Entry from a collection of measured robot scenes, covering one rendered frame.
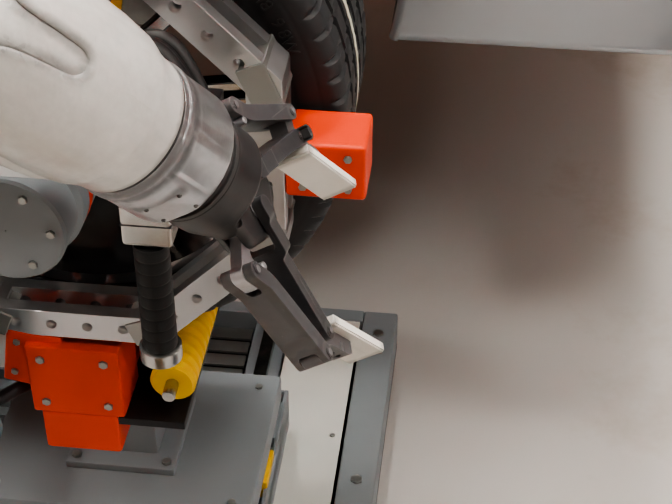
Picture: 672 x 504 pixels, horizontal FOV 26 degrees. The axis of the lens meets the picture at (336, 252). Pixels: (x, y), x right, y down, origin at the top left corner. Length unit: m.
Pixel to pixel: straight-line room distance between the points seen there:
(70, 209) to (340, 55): 0.35
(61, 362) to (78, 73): 1.08
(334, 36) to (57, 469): 0.84
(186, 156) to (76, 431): 1.09
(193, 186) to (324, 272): 1.97
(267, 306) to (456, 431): 1.59
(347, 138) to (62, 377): 0.51
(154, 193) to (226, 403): 1.38
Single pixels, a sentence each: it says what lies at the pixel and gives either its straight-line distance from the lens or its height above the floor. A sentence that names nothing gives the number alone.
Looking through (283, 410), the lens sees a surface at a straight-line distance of 2.29.
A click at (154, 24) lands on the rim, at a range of 1.66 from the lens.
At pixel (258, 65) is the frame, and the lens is 1.53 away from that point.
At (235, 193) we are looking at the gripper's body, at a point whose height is 1.23.
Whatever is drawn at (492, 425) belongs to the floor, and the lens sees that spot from 2.52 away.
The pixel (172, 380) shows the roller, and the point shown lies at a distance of 1.83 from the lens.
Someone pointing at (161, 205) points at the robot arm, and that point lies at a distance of 0.88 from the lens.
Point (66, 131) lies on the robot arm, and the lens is 0.78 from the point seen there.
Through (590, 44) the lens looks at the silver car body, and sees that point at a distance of 2.05.
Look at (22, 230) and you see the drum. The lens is 1.54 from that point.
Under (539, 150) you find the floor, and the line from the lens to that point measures 3.21.
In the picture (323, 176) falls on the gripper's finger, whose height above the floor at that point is 1.14.
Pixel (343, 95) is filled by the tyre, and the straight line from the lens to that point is 1.65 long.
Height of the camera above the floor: 1.75
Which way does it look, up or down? 37 degrees down
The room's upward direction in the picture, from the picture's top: straight up
